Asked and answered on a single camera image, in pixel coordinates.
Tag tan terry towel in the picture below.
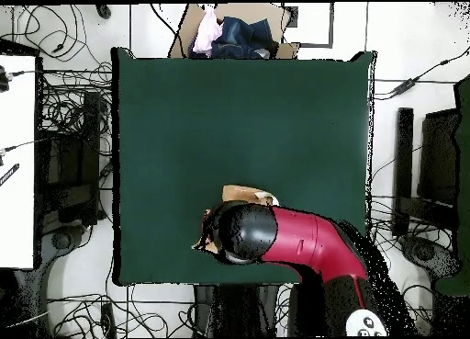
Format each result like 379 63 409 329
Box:
191 184 281 254

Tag black flat panel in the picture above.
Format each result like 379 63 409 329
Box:
417 107 462 208

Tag dark green table cloth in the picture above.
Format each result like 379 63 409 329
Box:
111 46 377 287

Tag blue jeans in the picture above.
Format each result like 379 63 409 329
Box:
188 16 280 60

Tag pink garment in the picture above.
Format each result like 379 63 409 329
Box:
192 6 224 55

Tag black equipment stand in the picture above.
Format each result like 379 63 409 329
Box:
38 90 103 228

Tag black upright bar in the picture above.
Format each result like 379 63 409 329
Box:
391 107 415 239

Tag brown cardboard box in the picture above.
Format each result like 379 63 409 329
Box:
168 2 300 60

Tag grey chair base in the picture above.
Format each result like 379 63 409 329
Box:
36 223 93 281

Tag black power strip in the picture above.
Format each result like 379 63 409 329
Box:
99 301 118 339

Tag black chair base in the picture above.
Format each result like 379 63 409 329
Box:
398 234 462 281

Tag white desk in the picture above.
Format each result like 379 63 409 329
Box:
0 53 38 270

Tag black label strip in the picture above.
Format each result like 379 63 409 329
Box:
0 163 20 187

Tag dark green draped cloth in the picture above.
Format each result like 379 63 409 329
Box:
434 73 470 298

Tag black gadget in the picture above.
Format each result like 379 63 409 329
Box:
0 64 11 94

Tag black cable with adapter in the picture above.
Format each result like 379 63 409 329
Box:
374 46 470 101

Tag black cable tangle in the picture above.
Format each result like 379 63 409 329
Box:
0 4 113 73

